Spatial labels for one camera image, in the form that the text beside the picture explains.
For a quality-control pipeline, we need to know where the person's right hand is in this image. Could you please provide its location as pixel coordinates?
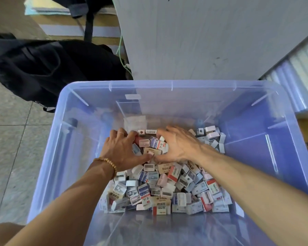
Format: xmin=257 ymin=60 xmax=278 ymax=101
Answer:
xmin=155 ymin=125 xmax=206 ymax=164

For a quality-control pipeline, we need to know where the person's left hand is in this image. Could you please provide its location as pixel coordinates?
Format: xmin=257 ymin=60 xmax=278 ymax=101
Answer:
xmin=99 ymin=128 xmax=154 ymax=177

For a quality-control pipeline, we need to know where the pile of boxed erasers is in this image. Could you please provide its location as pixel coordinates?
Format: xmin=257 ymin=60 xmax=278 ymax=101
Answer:
xmin=99 ymin=125 xmax=233 ymax=216

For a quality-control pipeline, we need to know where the clear plastic storage bin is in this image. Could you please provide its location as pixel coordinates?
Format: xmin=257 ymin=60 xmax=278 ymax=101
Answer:
xmin=27 ymin=79 xmax=308 ymax=246

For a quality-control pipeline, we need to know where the person's right forearm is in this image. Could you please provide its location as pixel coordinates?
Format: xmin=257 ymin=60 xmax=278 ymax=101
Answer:
xmin=192 ymin=147 xmax=308 ymax=246

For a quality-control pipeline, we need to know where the person's left forearm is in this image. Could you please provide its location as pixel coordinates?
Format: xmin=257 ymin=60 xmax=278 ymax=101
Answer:
xmin=5 ymin=161 xmax=116 ymax=246

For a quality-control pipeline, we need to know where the person's left leg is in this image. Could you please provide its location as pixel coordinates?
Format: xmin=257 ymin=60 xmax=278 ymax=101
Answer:
xmin=0 ymin=222 xmax=26 ymax=246

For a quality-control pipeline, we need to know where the black backpack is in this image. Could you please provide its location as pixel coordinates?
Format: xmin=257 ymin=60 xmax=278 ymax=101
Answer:
xmin=0 ymin=32 xmax=131 ymax=112

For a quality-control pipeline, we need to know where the white cabinet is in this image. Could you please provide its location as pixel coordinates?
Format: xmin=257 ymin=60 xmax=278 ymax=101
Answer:
xmin=112 ymin=0 xmax=308 ymax=82

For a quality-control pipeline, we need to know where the stack of white blue books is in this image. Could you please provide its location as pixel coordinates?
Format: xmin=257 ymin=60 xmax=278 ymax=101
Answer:
xmin=259 ymin=30 xmax=308 ymax=113

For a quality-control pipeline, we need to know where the stack of paper sheets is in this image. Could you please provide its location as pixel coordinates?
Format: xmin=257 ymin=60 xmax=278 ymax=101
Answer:
xmin=24 ymin=0 xmax=119 ymax=16

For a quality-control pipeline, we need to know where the beaded wooden bracelet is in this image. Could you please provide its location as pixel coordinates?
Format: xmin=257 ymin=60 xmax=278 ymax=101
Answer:
xmin=95 ymin=157 xmax=118 ymax=177

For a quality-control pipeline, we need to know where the green cable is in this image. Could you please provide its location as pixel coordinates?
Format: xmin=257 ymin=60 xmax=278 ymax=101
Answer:
xmin=117 ymin=33 xmax=134 ymax=77

